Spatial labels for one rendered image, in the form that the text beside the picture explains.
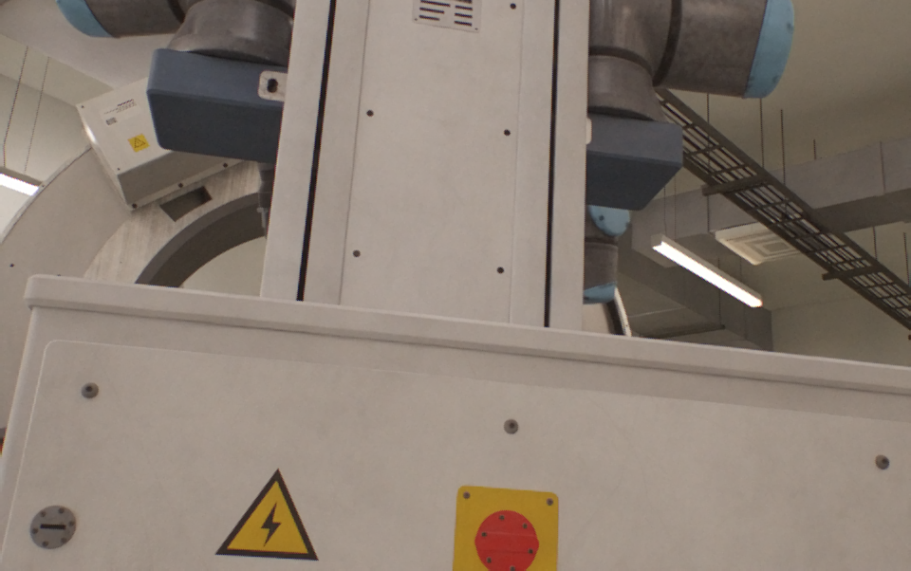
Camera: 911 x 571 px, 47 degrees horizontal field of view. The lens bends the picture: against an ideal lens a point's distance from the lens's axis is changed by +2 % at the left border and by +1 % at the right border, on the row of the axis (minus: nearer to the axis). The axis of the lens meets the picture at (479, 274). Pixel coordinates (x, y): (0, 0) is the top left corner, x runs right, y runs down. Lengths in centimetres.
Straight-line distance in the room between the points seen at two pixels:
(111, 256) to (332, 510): 172
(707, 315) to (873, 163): 313
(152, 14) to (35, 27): 455
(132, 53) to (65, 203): 371
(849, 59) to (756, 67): 556
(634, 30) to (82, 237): 131
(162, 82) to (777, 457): 86
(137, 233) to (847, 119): 611
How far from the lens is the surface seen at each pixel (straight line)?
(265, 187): 187
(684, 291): 943
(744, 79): 149
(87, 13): 149
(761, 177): 622
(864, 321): 1136
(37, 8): 582
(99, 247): 229
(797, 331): 1160
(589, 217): 202
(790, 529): 67
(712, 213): 748
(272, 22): 132
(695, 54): 146
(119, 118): 222
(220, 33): 129
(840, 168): 720
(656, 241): 700
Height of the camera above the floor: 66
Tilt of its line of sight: 19 degrees up
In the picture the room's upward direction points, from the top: 3 degrees clockwise
